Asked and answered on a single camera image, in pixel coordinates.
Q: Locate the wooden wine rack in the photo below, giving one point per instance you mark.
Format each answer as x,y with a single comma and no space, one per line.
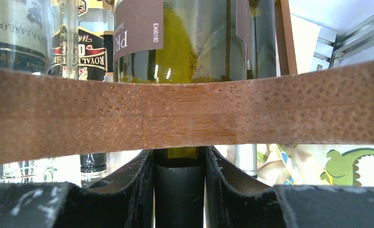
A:
47,116

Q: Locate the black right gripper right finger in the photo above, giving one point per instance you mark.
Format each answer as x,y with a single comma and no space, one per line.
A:
236,200

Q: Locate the green wine bottle grey capsule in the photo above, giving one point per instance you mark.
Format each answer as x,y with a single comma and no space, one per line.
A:
24,35

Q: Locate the green wine bottle dark label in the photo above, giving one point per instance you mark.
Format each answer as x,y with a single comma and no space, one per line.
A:
246,159

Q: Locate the clear whisky bottle black label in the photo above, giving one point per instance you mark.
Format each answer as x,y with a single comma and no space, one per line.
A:
95,26

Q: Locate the dinosaur print cloth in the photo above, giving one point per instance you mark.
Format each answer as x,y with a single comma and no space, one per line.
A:
316,164

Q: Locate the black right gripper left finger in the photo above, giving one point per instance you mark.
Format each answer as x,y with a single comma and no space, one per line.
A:
123,199

